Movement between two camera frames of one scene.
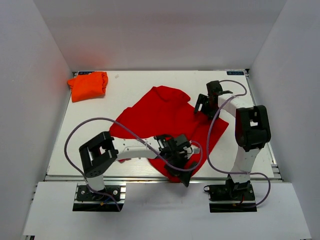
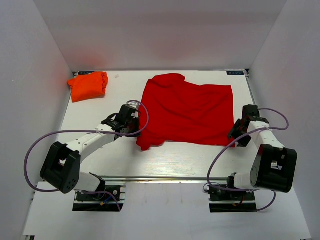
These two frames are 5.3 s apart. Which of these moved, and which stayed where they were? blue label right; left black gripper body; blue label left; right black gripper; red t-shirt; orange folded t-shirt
Moved: red t-shirt; right black gripper; left black gripper body
Stayed: blue label right; orange folded t-shirt; blue label left
